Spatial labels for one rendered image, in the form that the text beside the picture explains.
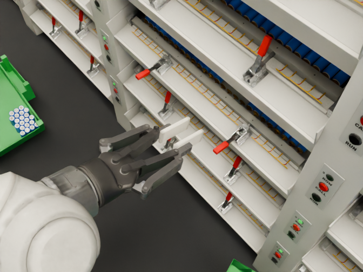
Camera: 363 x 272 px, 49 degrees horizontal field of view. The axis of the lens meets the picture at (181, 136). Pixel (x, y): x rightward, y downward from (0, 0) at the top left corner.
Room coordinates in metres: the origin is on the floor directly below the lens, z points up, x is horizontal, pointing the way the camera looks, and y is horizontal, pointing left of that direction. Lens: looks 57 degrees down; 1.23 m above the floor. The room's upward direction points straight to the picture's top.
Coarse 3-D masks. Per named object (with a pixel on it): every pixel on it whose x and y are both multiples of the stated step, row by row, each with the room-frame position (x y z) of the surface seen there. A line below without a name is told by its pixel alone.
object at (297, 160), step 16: (144, 32) 0.78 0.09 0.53; (160, 48) 0.73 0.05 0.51; (192, 64) 0.66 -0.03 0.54; (208, 80) 0.61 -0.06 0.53; (224, 96) 0.56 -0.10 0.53; (224, 112) 0.53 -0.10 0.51; (240, 112) 0.52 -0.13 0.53; (256, 128) 0.48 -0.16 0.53; (272, 144) 0.45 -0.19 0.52; (288, 160) 0.41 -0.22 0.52; (304, 160) 0.40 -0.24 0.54
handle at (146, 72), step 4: (156, 64) 0.67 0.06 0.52; (160, 64) 0.67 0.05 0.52; (152, 68) 0.66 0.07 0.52; (156, 68) 0.66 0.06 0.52; (140, 72) 0.64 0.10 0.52; (144, 72) 0.64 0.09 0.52; (148, 72) 0.64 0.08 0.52; (136, 76) 0.63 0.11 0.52; (140, 76) 0.63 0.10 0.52; (144, 76) 0.64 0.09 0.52
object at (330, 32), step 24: (264, 0) 0.46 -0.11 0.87; (288, 0) 0.45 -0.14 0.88; (312, 0) 0.44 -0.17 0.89; (336, 0) 0.43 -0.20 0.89; (360, 0) 0.43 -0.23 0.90; (288, 24) 0.43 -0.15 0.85; (312, 24) 0.40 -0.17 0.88; (336, 24) 0.40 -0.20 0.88; (360, 24) 0.39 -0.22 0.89; (312, 48) 0.40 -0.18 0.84; (336, 48) 0.37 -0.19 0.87; (360, 48) 0.36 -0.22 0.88
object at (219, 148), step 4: (232, 136) 0.47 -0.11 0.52; (236, 136) 0.47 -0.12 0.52; (228, 140) 0.46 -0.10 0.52; (232, 140) 0.46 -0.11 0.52; (220, 144) 0.44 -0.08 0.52; (224, 144) 0.44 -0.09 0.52; (228, 144) 0.44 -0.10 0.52; (216, 148) 0.43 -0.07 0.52; (220, 148) 0.43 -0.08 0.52; (224, 148) 0.44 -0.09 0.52; (216, 152) 0.42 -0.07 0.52
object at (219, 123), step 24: (120, 24) 0.82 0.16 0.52; (144, 48) 0.75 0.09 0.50; (168, 72) 0.67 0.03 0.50; (192, 96) 0.59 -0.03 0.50; (240, 96) 0.57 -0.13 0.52; (216, 120) 0.52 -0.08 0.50; (288, 144) 0.45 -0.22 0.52; (264, 168) 0.40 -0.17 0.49; (288, 168) 0.40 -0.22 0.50; (288, 192) 0.34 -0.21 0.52
